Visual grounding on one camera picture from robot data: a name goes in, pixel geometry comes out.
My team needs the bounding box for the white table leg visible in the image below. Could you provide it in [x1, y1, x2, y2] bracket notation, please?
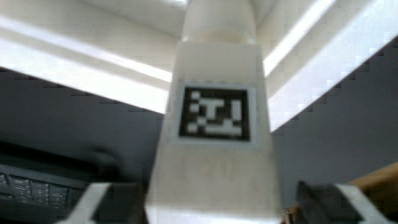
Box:
[146, 0, 281, 224]

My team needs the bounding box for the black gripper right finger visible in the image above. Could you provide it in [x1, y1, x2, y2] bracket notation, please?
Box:
[287, 181, 392, 224]

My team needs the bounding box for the white square table top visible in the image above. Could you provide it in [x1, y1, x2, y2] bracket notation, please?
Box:
[0, 0, 398, 127]

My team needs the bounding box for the black keyboard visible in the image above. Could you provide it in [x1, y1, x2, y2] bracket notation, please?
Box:
[0, 142, 118, 224]

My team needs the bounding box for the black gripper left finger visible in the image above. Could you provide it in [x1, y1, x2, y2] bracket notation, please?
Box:
[56, 182, 146, 224]

